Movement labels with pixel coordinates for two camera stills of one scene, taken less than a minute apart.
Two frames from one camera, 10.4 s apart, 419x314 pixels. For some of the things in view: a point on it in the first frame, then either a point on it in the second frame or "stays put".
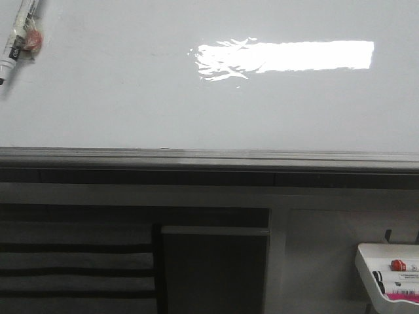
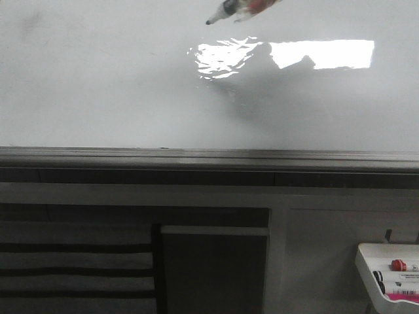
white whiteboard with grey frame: x=215 y=95 stays put
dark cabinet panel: x=215 y=269 stays put
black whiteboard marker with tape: x=24 y=41 to x=241 y=10
